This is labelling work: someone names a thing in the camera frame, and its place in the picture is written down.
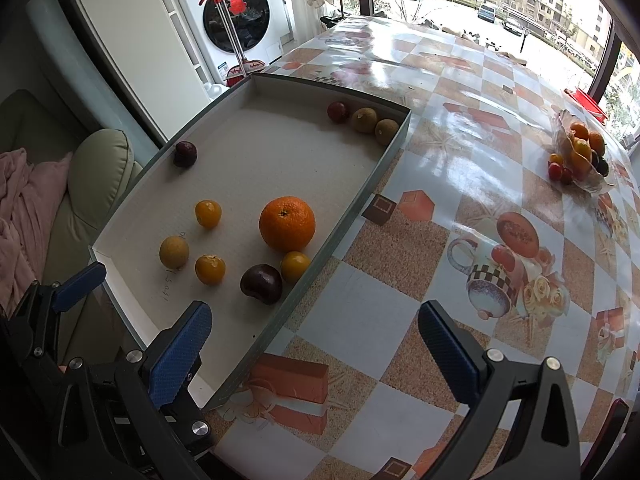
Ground green leather sofa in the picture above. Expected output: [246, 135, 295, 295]
[0, 89, 146, 361]

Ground white washing machine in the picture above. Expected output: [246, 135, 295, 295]
[167, 0, 296, 83]

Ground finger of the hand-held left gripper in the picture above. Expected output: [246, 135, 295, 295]
[162, 391, 218, 460]
[9, 261, 108, 361]

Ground yellow loquat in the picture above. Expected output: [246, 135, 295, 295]
[281, 251, 311, 283]
[195, 254, 226, 286]
[195, 200, 222, 230]
[159, 236, 191, 270]

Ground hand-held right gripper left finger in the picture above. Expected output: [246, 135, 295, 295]
[47, 301, 213, 480]

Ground red handled mop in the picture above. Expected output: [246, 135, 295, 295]
[199, 0, 266, 88]

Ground brown longan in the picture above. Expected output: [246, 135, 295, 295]
[375, 119, 400, 145]
[351, 108, 378, 134]

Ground clear glass bowl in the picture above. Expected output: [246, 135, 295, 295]
[552, 110, 618, 195]

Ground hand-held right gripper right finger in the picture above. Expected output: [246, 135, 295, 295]
[419, 300, 587, 480]

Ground pink blanket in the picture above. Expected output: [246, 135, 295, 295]
[0, 147, 73, 318]

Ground white tall cupboard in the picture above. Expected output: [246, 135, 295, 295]
[65, 0, 211, 146]

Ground phone in red case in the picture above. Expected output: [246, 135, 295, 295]
[580, 397, 630, 480]

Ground grey cardboard box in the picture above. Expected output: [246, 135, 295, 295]
[89, 72, 412, 411]

